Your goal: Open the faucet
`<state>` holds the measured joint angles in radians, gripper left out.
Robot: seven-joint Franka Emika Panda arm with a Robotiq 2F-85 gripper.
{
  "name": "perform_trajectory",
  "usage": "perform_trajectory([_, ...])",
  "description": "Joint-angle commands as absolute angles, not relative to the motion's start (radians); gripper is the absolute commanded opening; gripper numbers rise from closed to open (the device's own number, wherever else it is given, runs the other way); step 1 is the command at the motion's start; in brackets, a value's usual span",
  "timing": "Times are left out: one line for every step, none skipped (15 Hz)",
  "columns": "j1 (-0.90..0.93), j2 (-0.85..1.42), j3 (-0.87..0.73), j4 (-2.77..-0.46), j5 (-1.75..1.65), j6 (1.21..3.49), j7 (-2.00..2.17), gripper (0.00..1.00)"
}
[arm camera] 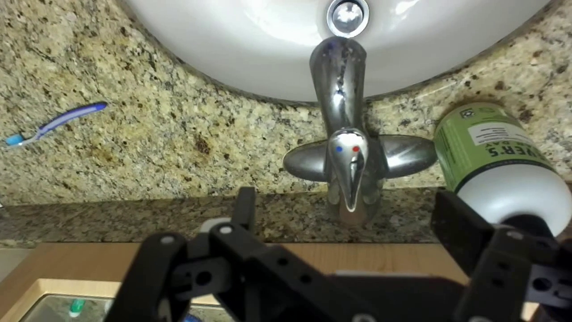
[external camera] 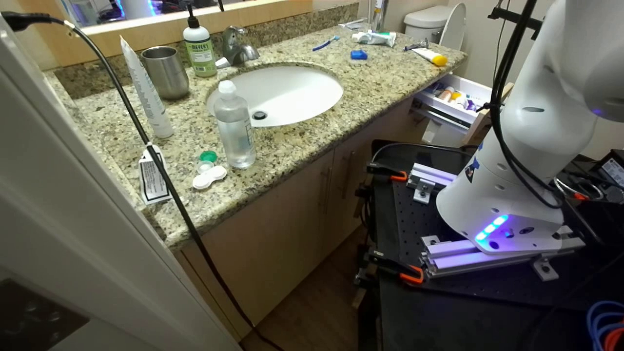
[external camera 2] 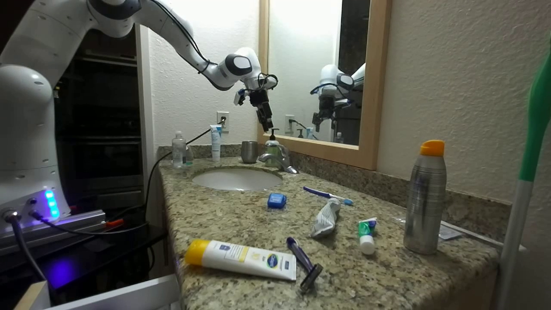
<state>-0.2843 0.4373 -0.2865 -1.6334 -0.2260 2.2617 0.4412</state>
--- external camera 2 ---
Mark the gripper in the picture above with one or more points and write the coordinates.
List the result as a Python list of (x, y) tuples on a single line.
[(261, 101)]

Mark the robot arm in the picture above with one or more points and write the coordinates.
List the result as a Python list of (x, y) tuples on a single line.
[(30, 107)]

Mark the faucet lever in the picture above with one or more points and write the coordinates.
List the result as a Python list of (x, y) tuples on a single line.
[(283, 150)]

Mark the chrome faucet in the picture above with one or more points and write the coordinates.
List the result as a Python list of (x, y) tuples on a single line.
[(280, 163)]

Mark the soap pump dispenser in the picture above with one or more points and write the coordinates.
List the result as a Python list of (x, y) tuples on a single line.
[(271, 148)]

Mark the grey metal cup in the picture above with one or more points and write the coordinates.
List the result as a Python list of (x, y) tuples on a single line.
[(249, 153)]

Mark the white standing tube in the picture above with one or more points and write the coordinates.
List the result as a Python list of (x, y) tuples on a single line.
[(215, 144)]

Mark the white sink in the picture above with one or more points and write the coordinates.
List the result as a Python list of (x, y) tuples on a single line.
[(236, 179)]

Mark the clear plastic bottle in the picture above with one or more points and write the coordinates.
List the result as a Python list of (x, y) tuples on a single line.
[(178, 150)]

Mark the blue floss box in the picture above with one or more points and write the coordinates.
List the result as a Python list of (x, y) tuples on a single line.
[(276, 201)]

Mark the blue toothbrush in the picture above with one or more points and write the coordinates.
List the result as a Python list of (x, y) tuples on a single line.
[(320, 193)]

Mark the wood framed mirror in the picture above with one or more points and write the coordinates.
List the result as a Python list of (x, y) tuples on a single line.
[(370, 86)]

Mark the white grey sock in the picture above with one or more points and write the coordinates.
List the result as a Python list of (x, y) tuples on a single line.
[(326, 219)]

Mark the white tube yellow cap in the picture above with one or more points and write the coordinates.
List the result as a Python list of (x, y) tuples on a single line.
[(249, 259)]

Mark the blue razor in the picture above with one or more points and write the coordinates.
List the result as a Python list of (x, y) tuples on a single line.
[(301, 256)]

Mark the dark shelf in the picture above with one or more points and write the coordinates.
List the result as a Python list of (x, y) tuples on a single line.
[(99, 129)]

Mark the small green white tube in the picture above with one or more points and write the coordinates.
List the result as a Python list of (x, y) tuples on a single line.
[(366, 237)]

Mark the orange clamp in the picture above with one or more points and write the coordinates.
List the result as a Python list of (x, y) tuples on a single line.
[(114, 223)]

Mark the silver spray can orange cap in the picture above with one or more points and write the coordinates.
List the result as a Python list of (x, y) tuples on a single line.
[(425, 202)]

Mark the small white packet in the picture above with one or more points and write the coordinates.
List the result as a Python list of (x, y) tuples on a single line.
[(448, 233)]

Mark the white drawer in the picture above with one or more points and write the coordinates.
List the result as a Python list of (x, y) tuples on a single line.
[(125, 297)]

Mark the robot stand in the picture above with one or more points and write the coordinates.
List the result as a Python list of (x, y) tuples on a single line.
[(77, 258)]

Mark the green grey pole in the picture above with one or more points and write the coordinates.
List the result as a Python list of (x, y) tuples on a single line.
[(536, 129)]

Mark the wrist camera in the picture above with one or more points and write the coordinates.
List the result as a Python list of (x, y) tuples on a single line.
[(239, 97)]

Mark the wall socket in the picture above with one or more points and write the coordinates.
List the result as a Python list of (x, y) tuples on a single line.
[(223, 120)]

